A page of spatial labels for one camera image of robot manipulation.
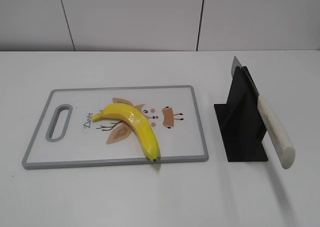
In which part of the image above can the white-handled kitchen knife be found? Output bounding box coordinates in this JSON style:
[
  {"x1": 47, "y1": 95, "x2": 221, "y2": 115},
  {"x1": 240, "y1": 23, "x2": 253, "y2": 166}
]
[{"x1": 231, "y1": 57, "x2": 296, "y2": 170}]

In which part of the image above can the yellow plastic banana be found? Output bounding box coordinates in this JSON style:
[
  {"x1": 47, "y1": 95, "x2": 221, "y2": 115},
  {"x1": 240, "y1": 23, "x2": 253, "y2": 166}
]
[{"x1": 92, "y1": 103, "x2": 160, "y2": 162}]

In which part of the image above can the grey-rimmed deer cutting board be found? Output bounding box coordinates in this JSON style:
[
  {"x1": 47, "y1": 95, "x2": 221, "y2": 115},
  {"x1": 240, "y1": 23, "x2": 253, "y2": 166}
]
[{"x1": 22, "y1": 85, "x2": 209, "y2": 169}]

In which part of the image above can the black knife stand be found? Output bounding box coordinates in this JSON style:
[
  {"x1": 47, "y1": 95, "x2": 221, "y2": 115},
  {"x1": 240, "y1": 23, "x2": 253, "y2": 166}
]
[{"x1": 214, "y1": 66, "x2": 268, "y2": 162}]

